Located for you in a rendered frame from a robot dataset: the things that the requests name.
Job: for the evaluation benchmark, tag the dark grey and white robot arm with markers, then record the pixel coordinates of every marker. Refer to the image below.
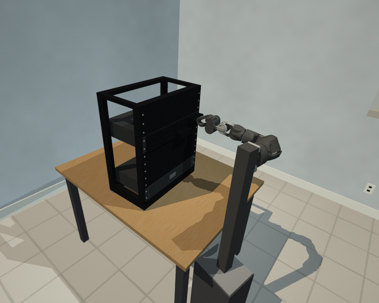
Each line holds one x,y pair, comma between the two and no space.
269,147

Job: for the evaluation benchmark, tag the black server rack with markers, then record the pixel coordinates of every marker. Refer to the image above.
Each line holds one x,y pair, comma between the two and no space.
163,131

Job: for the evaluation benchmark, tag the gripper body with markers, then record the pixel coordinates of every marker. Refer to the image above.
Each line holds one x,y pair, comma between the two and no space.
212,123

